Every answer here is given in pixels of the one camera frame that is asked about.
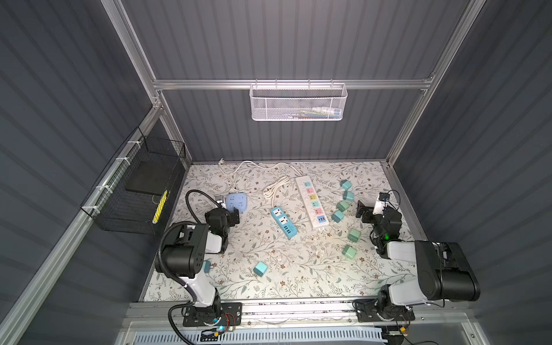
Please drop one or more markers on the items in white basket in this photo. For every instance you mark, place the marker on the items in white basket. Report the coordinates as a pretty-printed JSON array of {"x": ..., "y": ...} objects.
[{"x": 316, "y": 113}]

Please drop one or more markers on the light blue square power socket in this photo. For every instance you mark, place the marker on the light blue square power socket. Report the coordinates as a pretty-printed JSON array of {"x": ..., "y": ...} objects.
[{"x": 236, "y": 201}]

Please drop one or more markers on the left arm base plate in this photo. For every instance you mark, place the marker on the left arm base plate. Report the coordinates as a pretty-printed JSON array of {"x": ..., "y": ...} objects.
[{"x": 225, "y": 314}]

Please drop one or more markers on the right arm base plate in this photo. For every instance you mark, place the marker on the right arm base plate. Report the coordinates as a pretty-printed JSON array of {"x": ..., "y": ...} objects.
[{"x": 371, "y": 310}]

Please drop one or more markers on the white slotted cable duct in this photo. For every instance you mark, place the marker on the white slotted cable duct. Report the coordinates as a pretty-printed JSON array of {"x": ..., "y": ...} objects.
[{"x": 347, "y": 334}]

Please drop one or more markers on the yellow striped item in basket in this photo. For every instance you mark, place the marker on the yellow striped item in basket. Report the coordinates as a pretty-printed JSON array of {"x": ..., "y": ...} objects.
[{"x": 159, "y": 209}]

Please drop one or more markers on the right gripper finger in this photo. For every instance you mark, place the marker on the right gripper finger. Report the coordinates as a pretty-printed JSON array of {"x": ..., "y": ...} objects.
[
  {"x": 360, "y": 211},
  {"x": 367, "y": 218}
]

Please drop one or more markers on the black wire mesh basket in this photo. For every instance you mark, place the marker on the black wire mesh basket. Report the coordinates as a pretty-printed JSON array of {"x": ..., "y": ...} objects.
[{"x": 113, "y": 209}]

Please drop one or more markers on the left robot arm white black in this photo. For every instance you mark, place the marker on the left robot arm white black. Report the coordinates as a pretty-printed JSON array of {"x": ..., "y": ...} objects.
[{"x": 182, "y": 249}]

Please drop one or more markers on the teal charger cube front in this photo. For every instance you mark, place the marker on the teal charger cube front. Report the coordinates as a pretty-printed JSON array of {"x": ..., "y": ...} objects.
[{"x": 260, "y": 269}]

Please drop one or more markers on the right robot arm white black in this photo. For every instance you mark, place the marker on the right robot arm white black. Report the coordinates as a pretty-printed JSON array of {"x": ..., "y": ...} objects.
[{"x": 443, "y": 272}]

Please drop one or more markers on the teal charger cube top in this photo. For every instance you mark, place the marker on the teal charger cube top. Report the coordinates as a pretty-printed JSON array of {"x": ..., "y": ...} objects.
[{"x": 346, "y": 185}]

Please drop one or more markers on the green charger cube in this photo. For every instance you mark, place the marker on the green charger cube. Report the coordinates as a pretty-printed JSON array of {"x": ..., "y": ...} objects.
[
  {"x": 349, "y": 252},
  {"x": 354, "y": 235},
  {"x": 342, "y": 206}
]

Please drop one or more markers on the white multicolour power strip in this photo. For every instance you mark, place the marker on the white multicolour power strip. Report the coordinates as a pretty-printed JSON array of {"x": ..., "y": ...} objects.
[{"x": 315, "y": 212}]

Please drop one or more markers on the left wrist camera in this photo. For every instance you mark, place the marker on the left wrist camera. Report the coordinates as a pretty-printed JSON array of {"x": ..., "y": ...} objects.
[{"x": 220, "y": 200}]

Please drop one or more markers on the white wire mesh basket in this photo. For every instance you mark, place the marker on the white wire mesh basket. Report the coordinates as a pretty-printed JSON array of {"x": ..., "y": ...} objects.
[{"x": 270, "y": 102}]

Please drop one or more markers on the teal charger cube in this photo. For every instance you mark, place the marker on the teal charger cube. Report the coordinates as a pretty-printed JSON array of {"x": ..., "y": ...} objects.
[
  {"x": 346, "y": 185},
  {"x": 348, "y": 196},
  {"x": 338, "y": 216},
  {"x": 260, "y": 269},
  {"x": 207, "y": 266}
]

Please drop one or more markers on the green charger cube lower right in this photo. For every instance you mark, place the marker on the green charger cube lower right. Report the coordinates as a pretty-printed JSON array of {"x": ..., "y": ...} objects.
[{"x": 349, "y": 252}]

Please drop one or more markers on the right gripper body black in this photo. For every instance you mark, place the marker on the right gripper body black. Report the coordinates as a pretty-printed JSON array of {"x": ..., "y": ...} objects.
[{"x": 368, "y": 213}]

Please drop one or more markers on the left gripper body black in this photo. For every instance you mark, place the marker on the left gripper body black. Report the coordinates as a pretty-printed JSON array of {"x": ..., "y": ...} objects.
[{"x": 233, "y": 216}]

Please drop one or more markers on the teal power strip with USB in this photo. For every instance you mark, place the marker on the teal power strip with USB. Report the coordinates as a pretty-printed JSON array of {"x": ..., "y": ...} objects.
[{"x": 286, "y": 225}]

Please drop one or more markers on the black pad in basket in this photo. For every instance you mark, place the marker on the black pad in basket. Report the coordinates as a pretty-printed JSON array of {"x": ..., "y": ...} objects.
[{"x": 150, "y": 178}]

